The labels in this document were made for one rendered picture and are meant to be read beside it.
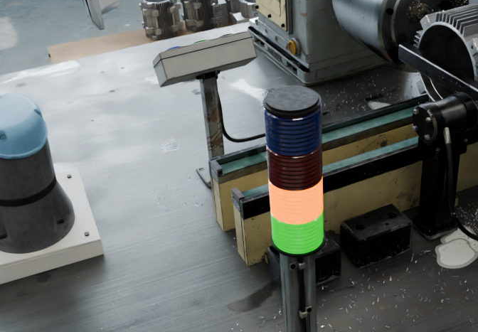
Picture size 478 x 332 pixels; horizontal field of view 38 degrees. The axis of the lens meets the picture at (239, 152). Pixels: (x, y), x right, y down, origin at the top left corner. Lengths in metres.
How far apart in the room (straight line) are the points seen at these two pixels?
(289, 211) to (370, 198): 0.44
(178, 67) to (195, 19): 2.55
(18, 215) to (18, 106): 0.18
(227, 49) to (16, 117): 0.37
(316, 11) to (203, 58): 0.45
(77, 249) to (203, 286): 0.23
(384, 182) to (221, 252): 0.30
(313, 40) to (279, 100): 0.90
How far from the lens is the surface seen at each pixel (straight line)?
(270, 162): 0.75
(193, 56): 1.21
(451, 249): 1.18
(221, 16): 3.79
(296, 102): 0.72
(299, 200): 0.76
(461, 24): 1.20
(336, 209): 1.16
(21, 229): 1.18
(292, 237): 0.79
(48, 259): 1.20
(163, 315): 1.09
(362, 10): 1.39
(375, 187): 1.18
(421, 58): 1.26
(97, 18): 1.22
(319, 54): 1.63
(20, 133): 1.10
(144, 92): 1.71
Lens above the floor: 1.56
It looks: 32 degrees down
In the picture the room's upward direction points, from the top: 5 degrees counter-clockwise
